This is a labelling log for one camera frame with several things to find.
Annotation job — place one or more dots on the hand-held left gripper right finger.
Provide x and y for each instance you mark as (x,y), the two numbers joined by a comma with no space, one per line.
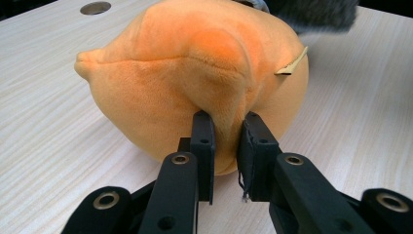
(259,162)

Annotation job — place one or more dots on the orange cloth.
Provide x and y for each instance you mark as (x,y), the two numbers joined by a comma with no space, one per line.
(156,84)

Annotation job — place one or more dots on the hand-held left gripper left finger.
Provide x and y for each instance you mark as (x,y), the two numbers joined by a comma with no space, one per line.
(203,156)

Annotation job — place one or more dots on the dark round table grommet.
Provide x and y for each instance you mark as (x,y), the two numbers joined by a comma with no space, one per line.
(95,8)

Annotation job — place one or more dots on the grey fleece pouch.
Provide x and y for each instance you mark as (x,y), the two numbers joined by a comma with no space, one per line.
(315,14)

